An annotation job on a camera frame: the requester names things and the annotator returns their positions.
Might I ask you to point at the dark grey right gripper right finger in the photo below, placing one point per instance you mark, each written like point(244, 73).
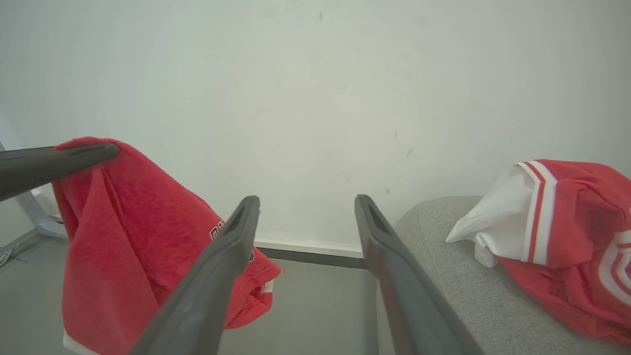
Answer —
point(404, 291)

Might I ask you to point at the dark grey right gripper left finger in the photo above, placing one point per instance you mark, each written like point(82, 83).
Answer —
point(207, 286)

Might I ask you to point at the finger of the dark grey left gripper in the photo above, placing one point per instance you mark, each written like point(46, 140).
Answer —
point(49, 165)

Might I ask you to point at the red jersey with black print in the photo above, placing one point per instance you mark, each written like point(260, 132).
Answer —
point(123, 236)

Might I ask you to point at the red and white jacket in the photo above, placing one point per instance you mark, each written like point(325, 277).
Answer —
point(572, 227)

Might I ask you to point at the grey fabric sofa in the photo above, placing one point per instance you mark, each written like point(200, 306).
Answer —
point(443, 281)

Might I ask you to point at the white and black baseboard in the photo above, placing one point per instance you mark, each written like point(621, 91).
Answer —
point(315, 250)

